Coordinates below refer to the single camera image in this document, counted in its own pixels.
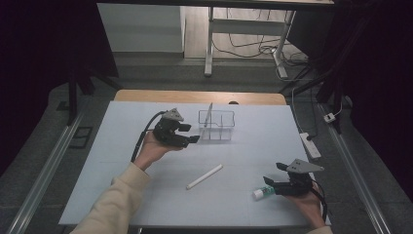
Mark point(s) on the white cabinet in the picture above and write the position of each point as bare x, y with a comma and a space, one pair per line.
139, 29

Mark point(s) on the person's right hand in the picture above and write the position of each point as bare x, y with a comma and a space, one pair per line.
310, 208

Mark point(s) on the clear pen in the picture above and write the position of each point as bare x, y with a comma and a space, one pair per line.
207, 118

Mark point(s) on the white pen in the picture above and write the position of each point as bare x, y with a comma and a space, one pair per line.
204, 177

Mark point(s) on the white power strip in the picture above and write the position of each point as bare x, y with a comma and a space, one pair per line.
310, 146

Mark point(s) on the person's left hand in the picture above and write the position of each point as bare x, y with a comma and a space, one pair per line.
152, 152

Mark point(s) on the black table grommet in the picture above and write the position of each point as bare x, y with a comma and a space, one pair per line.
233, 102

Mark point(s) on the dark curtain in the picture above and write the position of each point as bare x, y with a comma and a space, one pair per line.
39, 48
380, 65

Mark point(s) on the white table sheet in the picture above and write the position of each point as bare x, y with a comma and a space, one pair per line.
246, 152

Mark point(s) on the white desk frame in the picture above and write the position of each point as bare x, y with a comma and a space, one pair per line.
246, 26

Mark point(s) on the white green glue stick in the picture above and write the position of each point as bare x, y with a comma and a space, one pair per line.
259, 193

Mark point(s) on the aluminium floor rail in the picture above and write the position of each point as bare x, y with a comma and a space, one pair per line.
45, 175
357, 182

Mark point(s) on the black floor frame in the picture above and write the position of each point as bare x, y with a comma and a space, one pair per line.
73, 138

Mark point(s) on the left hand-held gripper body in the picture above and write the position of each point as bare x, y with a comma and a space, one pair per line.
167, 131

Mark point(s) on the small white adapter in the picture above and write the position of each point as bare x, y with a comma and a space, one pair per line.
329, 117

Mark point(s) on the clear plastic pen holder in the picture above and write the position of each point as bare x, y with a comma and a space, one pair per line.
220, 126

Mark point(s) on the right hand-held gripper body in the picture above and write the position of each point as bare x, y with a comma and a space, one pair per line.
297, 187

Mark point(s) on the black stand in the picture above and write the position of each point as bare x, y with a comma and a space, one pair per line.
334, 91
72, 97

